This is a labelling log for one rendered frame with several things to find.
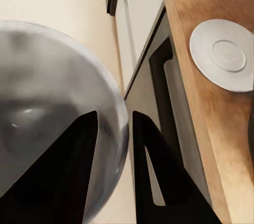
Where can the coffee cup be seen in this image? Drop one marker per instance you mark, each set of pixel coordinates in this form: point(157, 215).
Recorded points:
point(47, 80)

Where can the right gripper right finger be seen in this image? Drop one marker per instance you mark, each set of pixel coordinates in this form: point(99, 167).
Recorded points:
point(185, 204)

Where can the countertop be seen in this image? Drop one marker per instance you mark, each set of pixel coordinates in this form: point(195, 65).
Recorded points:
point(220, 116)

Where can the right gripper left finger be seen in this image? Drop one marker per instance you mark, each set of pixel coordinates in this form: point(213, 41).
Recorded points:
point(54, 189)

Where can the fridge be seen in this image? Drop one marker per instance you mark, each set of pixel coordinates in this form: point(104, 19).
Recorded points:
point(134, 21)

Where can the dishwasher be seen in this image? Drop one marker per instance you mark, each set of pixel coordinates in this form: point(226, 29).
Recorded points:
point(159, 92)

